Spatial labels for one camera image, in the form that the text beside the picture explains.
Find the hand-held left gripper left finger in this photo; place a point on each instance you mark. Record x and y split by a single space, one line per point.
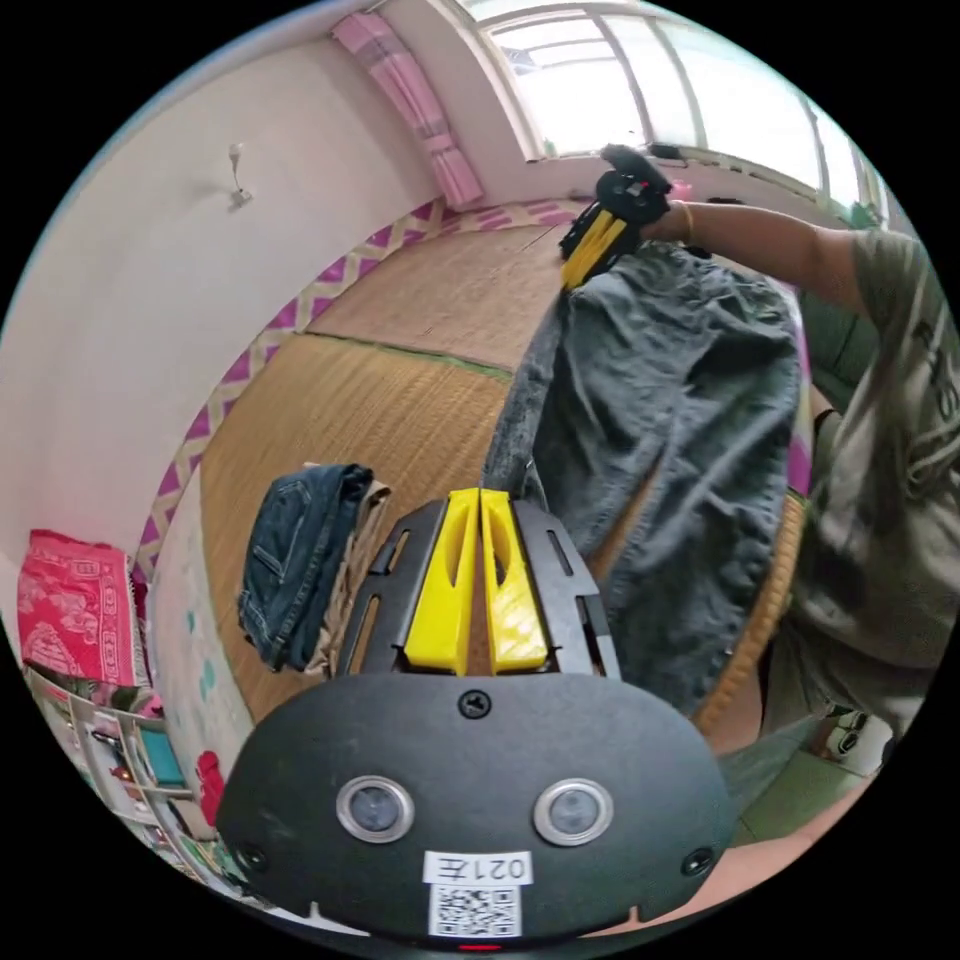
442 592

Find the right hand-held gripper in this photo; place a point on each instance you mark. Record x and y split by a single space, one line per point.
636 196

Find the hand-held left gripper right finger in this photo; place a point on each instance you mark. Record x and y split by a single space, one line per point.
514 600

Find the gray jeans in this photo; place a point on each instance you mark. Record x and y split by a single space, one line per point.
675 450

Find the person's right forearm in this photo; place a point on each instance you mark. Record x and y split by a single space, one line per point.
772 247

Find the person's right hand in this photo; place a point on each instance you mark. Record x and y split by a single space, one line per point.
673 221

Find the pile of clothes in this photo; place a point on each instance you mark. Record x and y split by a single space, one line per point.
300 555

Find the window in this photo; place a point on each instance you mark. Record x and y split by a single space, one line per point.
660 75

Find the pink curtain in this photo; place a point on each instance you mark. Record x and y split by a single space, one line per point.
420 105

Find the white shelf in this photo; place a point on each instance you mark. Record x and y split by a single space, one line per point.
120 757

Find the person's body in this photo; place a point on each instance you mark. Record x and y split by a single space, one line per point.
877 480

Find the red patterned cloth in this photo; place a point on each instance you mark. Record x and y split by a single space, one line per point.
71 607

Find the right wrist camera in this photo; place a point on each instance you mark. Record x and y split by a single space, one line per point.
624 157

